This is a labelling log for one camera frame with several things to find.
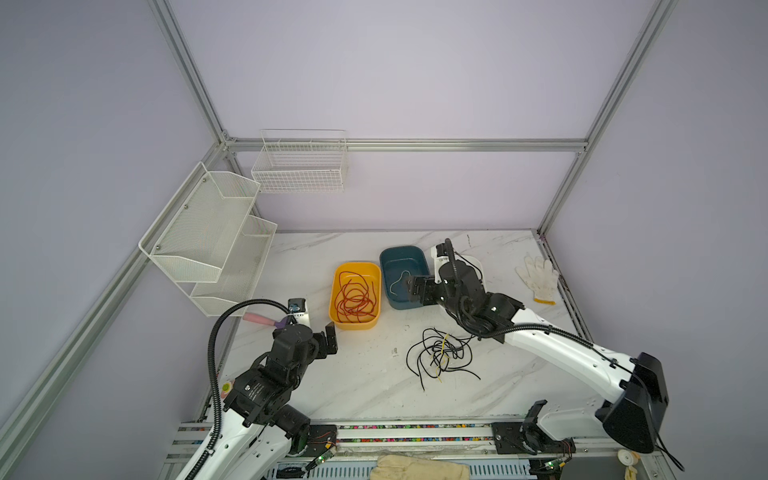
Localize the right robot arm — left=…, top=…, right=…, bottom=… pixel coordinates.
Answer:
left=406, top=240, right=669, bottom=455

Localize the white mesh shelf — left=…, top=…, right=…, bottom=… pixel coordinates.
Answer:
left=190, top=215, right=277, bottom=317
left=138, top=163, right=260, bottom=283

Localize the cable bundle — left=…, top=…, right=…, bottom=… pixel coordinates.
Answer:
left=405, top=326, right=482, bottom=392

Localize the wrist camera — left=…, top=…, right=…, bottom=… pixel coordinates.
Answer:
left=430, top=243, right=450, bottom=278
left=287, top=298, right=311, bottom=327

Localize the upper white mesh shelf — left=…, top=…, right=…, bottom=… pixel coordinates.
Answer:
left=138, top=163, right=260, bottom=283

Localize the white plastic bin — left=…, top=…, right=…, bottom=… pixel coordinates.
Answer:
left=434, top=253, right=484, bottom=282

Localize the beige cloth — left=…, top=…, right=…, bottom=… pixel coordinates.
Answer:
left=370, top=455, right=470, bottom=480

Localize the lower white mesh shelf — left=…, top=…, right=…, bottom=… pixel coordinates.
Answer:
left=190, top=215, right=277, bottom=317

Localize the yellow plastic bin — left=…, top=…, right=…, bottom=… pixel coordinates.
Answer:
left=329, top=262, right=383, bottom=331

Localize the white wire basket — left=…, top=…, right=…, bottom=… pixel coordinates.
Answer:
left=251, top=129, right=348, bottom=194

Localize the pink round toy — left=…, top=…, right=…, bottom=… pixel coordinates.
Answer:
left=220, top=381, right=234, bottom=399

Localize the pink plastic object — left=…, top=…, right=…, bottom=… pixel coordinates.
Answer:
left=242, top=312, right=276, bottom=327

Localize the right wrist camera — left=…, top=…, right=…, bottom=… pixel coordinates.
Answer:
left=430, top=243, right=450, bottom=278

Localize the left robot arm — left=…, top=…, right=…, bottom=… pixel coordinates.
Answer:
left=177, top=298, right=338, bottom=479

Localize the white work glove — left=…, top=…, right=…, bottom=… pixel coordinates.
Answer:
left=515, top=256, right=560, bottom=305

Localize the white tape roll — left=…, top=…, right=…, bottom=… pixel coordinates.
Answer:
left=617, top=449, right=640, bottom=468

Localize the yellow cable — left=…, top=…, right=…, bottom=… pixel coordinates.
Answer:
left=386, top=271, right=415, bottom=304

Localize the teal plastic bin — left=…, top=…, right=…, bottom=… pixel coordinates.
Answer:
left=379, top=245, right=430, bottom=310

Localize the red cable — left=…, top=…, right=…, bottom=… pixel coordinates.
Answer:
left=334, top=269, right=379, bottom=325

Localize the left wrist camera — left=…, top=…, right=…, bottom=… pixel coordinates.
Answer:
left=287, top=298, right=311, bottom=327

